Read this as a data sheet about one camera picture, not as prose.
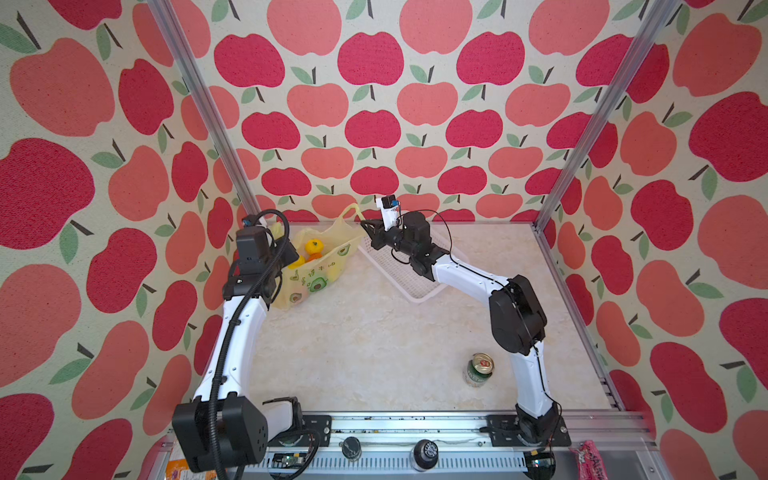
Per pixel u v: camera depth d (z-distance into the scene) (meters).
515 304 0.61
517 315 0.55
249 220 0.66
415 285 1.01
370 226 0.83
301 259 0.71
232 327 0.47
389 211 0.77
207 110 0.87
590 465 0.69
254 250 0.56
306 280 0.91
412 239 0.72
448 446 0.73
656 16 0.70
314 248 1.05
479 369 0.75
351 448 0.64
